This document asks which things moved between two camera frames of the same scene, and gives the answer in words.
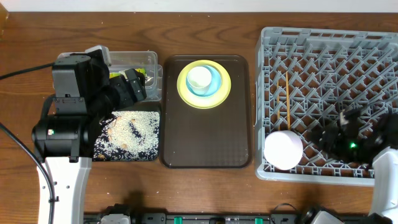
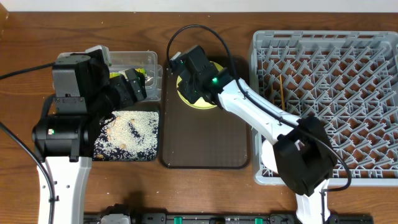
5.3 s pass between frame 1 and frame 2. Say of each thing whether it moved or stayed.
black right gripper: moved
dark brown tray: stayed
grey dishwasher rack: stayed
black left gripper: stayed
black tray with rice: stayed
